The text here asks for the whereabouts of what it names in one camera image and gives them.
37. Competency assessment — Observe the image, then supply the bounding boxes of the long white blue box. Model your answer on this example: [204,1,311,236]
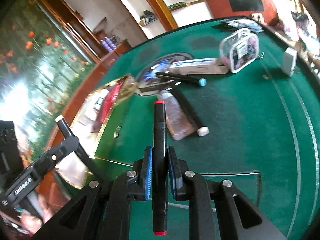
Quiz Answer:
[169,58,229,75]

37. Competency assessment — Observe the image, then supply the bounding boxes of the floral wall painting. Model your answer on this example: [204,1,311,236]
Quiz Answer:
[1,0,95,164]

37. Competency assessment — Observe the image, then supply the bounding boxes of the red snack packet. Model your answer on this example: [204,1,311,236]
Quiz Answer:
[92,74,137,133]

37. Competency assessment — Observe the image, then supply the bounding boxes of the pile of clothes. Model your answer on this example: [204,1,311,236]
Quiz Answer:
[278,11,319,55]

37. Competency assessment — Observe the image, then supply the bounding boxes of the white usb wall charger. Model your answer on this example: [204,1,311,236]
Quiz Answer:
[281,47,297,77]

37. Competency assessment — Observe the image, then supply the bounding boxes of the two purple bottles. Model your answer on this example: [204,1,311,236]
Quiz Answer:
[100,36,117,52]

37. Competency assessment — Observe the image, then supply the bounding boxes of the clear zip pouch with items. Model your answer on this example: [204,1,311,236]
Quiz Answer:
[219,28,259,74]

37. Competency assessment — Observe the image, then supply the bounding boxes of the pile of playing cards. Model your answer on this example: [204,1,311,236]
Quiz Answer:
[220,18,264,34]

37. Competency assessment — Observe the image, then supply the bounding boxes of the wall power socket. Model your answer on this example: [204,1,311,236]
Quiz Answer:
[251,13,265,23]

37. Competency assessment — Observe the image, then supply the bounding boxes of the black marker blue cap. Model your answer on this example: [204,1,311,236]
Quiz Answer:
[155,72,207,87]

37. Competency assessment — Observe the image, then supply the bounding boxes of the wooden cabinet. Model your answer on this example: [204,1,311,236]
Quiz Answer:
[32,0,133,156]

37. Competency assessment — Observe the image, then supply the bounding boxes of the black marker red cap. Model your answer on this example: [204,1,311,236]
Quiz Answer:
[152,100,168,236]

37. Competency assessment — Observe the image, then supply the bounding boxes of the silver labelled tube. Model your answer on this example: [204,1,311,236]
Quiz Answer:
[157,90,196,141]

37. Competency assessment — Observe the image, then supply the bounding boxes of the round mahjong control panel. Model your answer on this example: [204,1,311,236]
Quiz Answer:
[136,52,194,96]

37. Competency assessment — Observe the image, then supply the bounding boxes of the white shelving unit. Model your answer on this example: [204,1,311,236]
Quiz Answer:
[120,0,213,39]

